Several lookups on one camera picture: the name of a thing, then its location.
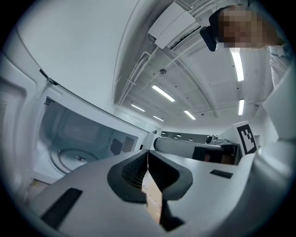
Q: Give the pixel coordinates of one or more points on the round glass turntable plate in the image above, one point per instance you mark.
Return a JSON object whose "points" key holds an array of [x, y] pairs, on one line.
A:
{"points": [[69, 162]]}

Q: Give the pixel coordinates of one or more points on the person's head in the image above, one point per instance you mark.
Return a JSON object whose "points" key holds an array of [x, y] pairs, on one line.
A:
{"points": [[249, 27]]}

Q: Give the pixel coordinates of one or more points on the person's white shirt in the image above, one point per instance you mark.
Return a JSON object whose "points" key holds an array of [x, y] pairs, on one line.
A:
{"points": [[279, 76]]}

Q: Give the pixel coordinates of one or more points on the white microwave oven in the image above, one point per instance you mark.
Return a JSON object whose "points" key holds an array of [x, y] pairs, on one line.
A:
{"points": [[92, 129]]}

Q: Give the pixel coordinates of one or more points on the white ceiling pipes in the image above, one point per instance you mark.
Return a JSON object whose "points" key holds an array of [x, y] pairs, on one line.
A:
{"points": [[143, 69]]}

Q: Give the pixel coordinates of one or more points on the long ceiling light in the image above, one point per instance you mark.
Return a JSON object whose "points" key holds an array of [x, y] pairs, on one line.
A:
{"points": [[241, 107], [238, 64], [138, 107], [163, 93], [189, 114], [158, 118]]}

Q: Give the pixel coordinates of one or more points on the white ceiling air conditioner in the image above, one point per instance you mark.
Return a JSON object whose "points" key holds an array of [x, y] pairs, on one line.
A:
{"points": [[173, 25]]}

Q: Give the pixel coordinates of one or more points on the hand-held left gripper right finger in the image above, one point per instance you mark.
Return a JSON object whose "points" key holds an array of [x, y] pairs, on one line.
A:
{"points": [[208, 192]]}

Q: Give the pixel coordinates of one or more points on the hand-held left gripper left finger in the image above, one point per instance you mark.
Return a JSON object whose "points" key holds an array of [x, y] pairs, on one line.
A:
{"points": [[97, 185]]}

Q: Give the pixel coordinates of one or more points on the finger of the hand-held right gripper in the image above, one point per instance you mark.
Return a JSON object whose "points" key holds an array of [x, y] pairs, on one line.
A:
{"points": [[175, 145]]}

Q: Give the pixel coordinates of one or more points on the round ceiling smoke detector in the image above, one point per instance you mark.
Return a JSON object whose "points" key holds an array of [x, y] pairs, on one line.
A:
{"points": [[163, 71]]}

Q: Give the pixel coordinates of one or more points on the black head-worn camera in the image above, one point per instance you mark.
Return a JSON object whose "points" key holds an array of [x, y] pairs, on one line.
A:
{"points": [[209, 38]]}

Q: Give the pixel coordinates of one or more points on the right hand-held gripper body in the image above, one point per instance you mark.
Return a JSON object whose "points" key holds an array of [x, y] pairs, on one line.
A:
{"points": [[247, 139]]}

